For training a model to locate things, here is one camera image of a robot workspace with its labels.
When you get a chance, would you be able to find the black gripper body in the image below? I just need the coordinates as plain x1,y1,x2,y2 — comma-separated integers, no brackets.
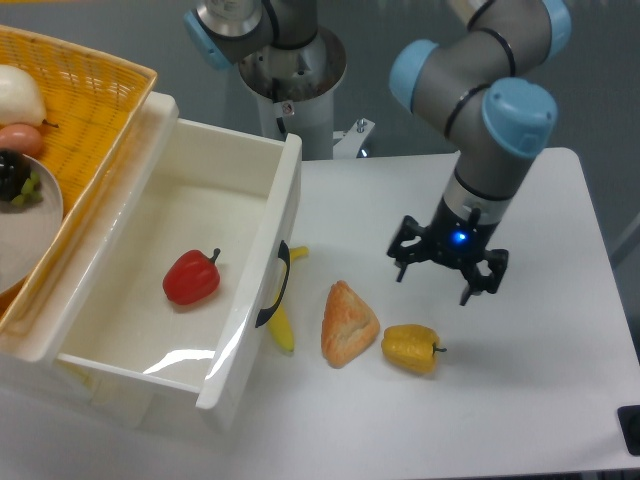
423,198,500,271

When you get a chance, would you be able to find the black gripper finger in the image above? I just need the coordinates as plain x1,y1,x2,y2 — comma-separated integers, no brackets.
387,215,430,283
459,249,509,306

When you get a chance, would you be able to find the red bell pepper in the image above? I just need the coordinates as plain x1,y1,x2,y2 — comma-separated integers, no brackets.
162,248,221,306

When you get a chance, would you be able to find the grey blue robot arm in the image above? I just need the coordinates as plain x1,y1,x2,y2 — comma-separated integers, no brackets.
184,1,572,298

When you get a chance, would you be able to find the yellow bell pepper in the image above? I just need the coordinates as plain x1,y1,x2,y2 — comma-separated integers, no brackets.
381,324,446,374

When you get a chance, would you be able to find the white upper drawer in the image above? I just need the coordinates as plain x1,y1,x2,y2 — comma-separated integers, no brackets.
54,118,304,412

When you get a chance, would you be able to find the white drawer cabinet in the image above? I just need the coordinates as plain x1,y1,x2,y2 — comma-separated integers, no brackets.
0,91,251,434

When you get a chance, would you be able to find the triangular bread pastry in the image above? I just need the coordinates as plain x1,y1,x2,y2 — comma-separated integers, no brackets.
321,280,380,368

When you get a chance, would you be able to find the yellow banana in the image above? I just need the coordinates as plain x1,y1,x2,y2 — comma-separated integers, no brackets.
267,246,309,355

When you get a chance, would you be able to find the black corner object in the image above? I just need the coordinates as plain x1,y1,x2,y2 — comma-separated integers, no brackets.
617,405,640,456

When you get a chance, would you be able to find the yellow woven basket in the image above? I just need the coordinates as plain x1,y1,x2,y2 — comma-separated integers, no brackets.
1,26,157,334

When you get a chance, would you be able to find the white plate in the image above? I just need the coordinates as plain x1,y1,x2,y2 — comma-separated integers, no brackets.
1,158,63,295

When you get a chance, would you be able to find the dark grapes bunch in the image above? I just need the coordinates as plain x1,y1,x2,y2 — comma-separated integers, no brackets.
1,148,42,207

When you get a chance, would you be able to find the white onion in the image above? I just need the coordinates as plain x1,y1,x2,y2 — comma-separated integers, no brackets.
1,64,58,128

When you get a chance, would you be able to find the black drawer handle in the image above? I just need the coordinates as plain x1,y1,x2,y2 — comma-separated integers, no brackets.
255,240,291,328

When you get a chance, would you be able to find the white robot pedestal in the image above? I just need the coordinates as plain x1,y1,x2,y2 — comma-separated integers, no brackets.
238,27,374,162

